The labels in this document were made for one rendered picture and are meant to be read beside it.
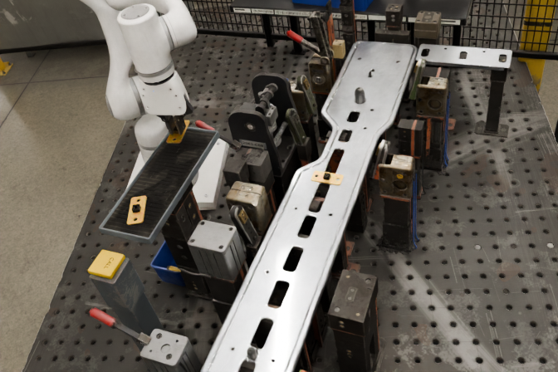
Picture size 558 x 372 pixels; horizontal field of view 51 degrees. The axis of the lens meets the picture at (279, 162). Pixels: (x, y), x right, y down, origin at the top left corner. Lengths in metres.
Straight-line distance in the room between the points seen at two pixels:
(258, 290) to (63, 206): 2.09
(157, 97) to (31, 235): 1.98
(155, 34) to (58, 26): 3.05
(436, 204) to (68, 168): 2.28
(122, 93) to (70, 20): 2.52
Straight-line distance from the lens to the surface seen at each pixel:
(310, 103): 1.78
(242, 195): 1.46
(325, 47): 1.86
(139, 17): 1.27
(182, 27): 1.31
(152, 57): 1.31
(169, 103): 1.39
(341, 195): 1.52
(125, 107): 1.77
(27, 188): 3.55
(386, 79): 1.88
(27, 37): 4.47
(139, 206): 1.39
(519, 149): 2.11
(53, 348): 1.86
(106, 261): 1.33
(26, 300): 3.00
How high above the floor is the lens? 2.12
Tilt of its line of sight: 43 degrees down
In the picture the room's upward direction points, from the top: 12 degrees counter-clockwise
